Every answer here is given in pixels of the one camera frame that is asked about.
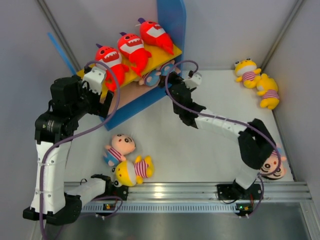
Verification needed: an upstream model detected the blue yellow toy shelf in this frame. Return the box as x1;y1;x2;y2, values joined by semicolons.
47;0;187;132

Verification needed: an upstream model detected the yellow frog plush back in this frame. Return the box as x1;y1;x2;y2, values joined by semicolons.
234;58;262;89

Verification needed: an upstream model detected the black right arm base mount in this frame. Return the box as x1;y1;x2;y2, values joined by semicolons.
216;183;262;201

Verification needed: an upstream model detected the red shark plush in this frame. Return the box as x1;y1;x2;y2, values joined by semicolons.
137;17;174;55
95;43;129;92

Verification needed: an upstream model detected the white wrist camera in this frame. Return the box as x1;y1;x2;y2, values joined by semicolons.
184;72;202;90
83;66;106;95

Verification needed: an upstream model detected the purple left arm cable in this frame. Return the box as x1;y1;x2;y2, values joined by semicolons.
38;60;121;240

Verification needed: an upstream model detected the yellow frog plush face down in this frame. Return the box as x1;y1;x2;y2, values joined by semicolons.
256;73;280;110

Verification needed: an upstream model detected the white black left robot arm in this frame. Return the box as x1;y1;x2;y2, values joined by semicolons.
23;74;113;226

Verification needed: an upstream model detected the yellow frog plush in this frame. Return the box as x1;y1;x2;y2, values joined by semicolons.
112;155;155;188
234;58;262;89

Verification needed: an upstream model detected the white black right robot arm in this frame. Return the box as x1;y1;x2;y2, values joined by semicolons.
164;72;276;201

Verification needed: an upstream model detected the white slotted cable duct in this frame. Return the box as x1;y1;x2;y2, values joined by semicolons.
81;202;240;214

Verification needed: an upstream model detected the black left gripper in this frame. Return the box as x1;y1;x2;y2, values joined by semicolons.
70;76;113;121

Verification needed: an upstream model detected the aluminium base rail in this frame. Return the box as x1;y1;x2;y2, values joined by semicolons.
123;181;313;202

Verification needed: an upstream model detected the yellow frog plush front left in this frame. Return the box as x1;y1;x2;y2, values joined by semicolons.
112;155;155;188

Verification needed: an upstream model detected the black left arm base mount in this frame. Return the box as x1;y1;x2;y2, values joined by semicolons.
98;184;129;201

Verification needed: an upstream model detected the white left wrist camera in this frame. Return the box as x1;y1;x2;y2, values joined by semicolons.
83;66;106;95

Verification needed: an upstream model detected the red shark plush mouth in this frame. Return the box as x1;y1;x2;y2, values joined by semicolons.
117;32;152;77

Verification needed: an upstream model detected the boy doll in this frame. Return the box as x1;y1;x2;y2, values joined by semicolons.
103;133;136;167
259;143;287;180
138;70;161;87
158;59;175;76

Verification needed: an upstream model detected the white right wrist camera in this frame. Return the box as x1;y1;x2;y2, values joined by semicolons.
184;72;202;90

